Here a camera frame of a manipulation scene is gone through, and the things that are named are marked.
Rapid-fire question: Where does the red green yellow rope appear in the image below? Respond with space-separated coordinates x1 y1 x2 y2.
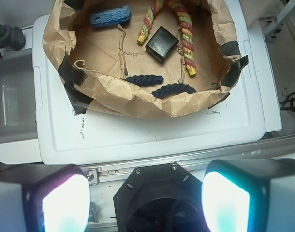
136 0 198 79

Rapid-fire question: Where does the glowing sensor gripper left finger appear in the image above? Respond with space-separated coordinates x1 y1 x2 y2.
0 164 90 232

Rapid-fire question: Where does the clear plastic bin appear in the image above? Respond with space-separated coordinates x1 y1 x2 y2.
0 49 38 144

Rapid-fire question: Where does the black octagonal mount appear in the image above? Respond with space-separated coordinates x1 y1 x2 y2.
113 162 209 232

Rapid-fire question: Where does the black square box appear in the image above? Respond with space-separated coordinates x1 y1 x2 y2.
145 26 179 63

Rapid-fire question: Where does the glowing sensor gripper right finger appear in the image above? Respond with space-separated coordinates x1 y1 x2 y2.
201 159 295 232

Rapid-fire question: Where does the grey clamp knob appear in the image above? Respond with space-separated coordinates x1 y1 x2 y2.
0 23 26 60

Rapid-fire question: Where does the blue sponge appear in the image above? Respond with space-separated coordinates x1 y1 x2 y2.
90 5 132 28

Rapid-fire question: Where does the aluminium extrusion rail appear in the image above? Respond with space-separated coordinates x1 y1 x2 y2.
80 134 295 185

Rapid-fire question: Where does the white plastic bin lid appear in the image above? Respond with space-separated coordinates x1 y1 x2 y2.
32 0 282 166

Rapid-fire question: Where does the crumpled brown paper bag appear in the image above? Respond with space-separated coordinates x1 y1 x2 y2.
43 0 249 119

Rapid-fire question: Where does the dark blue rope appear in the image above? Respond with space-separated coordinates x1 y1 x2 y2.
121 74 197 99

